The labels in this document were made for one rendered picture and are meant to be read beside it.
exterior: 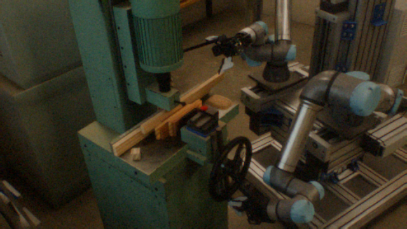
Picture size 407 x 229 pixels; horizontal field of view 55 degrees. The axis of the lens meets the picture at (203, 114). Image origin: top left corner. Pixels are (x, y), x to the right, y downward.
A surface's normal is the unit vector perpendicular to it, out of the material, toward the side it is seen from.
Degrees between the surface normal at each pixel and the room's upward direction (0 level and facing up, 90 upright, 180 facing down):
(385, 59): 90
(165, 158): 0
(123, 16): 90
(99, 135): 0
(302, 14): 90
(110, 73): 90
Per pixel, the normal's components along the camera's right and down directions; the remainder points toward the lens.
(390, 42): -0.84, 0.34
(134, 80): -0.62, 0.47
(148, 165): -0.04, -0.82
